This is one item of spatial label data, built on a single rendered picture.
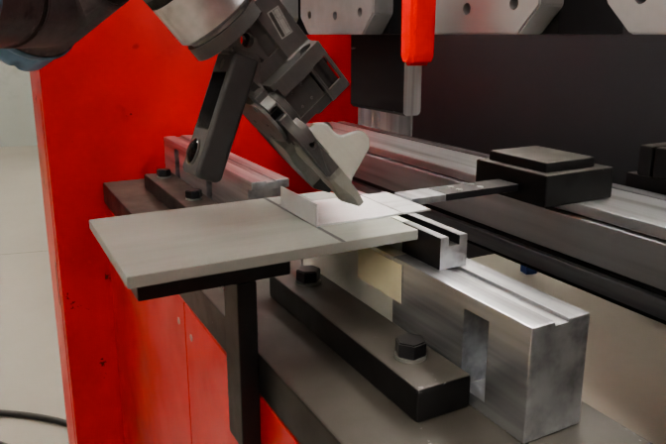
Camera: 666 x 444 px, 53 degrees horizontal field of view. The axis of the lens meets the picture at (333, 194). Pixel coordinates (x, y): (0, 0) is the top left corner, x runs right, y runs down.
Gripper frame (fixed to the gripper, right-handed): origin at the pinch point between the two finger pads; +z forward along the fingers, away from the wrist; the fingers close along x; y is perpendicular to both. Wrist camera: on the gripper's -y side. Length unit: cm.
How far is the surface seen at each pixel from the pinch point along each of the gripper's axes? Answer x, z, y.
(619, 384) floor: 78, 178, 53
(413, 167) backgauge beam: 27.7, 22.8, 19.4
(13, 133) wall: 731, 69, -56
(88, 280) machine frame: 85, 18, -33
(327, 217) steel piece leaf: -2.3, 0.0, -2.5
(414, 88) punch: -5.3, -4.4, 11.4
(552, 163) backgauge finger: -3.9, 15.6, 21.0
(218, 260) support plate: -8.8, -8.3, -12.7
